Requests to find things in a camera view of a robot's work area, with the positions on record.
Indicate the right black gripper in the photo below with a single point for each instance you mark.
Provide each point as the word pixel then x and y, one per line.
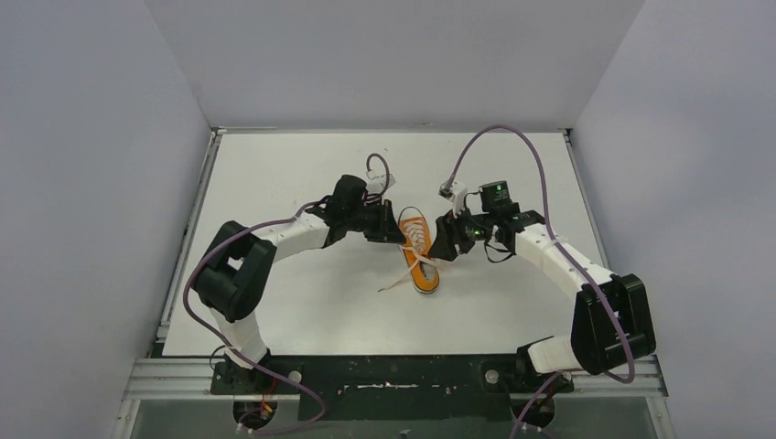
pixel 449 236

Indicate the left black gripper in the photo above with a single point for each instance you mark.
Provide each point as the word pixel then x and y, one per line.
pixel 385 224

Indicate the white shoelace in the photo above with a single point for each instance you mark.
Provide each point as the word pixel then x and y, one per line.
pixel 412 266

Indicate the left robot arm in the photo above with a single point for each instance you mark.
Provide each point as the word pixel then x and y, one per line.
pixel 231 276

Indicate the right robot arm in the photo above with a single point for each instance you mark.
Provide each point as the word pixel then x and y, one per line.
pixel 611 319

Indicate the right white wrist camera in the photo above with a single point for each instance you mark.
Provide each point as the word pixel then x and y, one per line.
pixel 454 192

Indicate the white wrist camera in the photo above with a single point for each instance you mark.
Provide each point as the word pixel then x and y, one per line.
pixel 454 192
pixel 378 184

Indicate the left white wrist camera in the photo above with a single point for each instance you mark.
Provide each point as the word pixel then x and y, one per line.
pixel 378 184

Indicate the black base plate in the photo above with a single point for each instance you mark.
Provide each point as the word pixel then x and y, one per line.
pixel 492 387

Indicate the aluminium frame rail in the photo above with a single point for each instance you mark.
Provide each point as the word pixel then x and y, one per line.
pixel 190 379

